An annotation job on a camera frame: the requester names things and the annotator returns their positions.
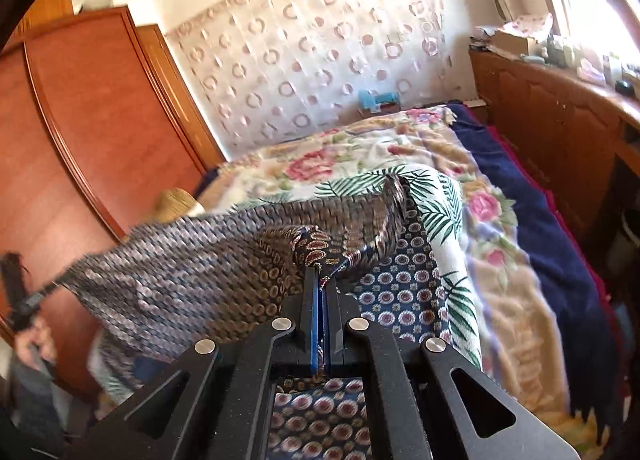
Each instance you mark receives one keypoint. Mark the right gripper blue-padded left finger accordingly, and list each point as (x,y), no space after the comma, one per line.
(299,351)

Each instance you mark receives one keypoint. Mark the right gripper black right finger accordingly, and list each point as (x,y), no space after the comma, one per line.
(340,347)

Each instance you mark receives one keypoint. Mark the navy medallion patterned shirt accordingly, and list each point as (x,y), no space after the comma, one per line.
(191,312)

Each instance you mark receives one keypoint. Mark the person's left hand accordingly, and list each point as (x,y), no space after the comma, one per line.
(35,344)

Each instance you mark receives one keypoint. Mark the palm leaf print sheet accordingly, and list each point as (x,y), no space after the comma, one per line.
(423,288)

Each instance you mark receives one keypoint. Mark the wooden louvered wardrobe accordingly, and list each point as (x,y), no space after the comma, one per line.
(96,121)

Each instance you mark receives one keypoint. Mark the navy blue blanket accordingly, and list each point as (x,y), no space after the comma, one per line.
(589,336)

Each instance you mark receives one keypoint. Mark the blue toy at bedhead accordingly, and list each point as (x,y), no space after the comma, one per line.
(372,103)

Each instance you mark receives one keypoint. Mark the wooden window-side cabinet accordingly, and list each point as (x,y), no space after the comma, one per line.
(568,135)

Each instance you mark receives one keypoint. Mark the circle patterned sheer curtain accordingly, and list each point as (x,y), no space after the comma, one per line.
(269,71)

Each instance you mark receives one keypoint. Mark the cardboard box on cabinet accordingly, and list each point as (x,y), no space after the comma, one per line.
(523,35)

